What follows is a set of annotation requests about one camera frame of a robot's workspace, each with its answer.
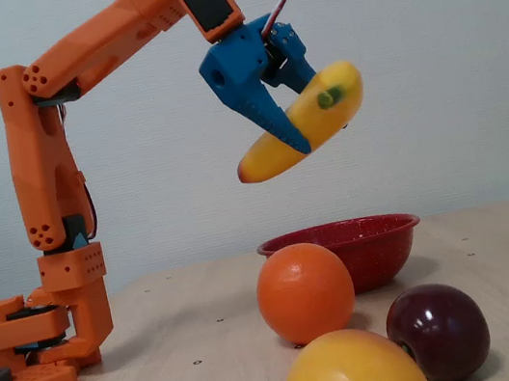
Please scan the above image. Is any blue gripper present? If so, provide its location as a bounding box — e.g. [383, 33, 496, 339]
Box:
[191, 7, 332, 171]

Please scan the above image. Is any yellow toy banana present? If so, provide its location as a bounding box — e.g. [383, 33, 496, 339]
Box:
[222, 58, 377, 187]

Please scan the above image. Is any red speckled bowl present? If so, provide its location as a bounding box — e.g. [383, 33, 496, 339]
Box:
[254, 207, 431, 311]

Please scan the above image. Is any orange toy fruit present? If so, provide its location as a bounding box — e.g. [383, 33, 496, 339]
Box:
[248, 235, 362, 352]

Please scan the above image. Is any dark purple toy plum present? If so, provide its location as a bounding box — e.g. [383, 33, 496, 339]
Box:
[379, 274, 497, 381]

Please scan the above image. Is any yellow orange toy peach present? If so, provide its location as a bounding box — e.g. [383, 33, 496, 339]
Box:
[272, 316, 432, 381]

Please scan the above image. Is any shoulder servo cable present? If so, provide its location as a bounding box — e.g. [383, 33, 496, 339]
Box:
[57, 100, 101, 243]

